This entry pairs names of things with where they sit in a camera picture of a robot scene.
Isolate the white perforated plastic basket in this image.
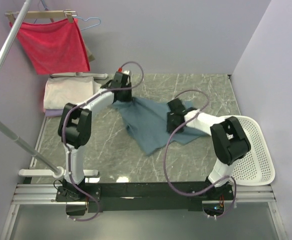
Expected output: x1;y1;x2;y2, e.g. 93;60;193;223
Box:
232;115;275;186

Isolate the grey metal clothes rack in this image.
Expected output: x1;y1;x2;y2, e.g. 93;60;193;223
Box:
0;0;108;178

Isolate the tan cloth behind towel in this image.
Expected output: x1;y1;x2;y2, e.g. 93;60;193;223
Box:
85;44;95;62

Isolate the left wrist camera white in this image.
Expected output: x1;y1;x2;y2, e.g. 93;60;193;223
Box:
118;67;131;76

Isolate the blue t shirt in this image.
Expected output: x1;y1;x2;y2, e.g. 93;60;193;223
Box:
112;96;209;157

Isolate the folded white t shirt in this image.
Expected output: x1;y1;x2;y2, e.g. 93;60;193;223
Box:
43;77;101;110

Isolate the wooden clip hanger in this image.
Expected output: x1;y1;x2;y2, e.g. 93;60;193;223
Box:
5;9;77;23

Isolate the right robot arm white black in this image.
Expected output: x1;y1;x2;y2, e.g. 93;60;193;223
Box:
167;98;251;200

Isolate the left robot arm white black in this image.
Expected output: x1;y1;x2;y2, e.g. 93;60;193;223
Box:
58;69;132;201

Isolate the red towel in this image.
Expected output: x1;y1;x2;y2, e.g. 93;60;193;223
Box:
17;18;90;75

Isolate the aluminium rail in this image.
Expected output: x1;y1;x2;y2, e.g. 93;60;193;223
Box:
11;184;276;205

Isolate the black base beam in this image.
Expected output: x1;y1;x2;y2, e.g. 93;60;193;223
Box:
55;182;234;216

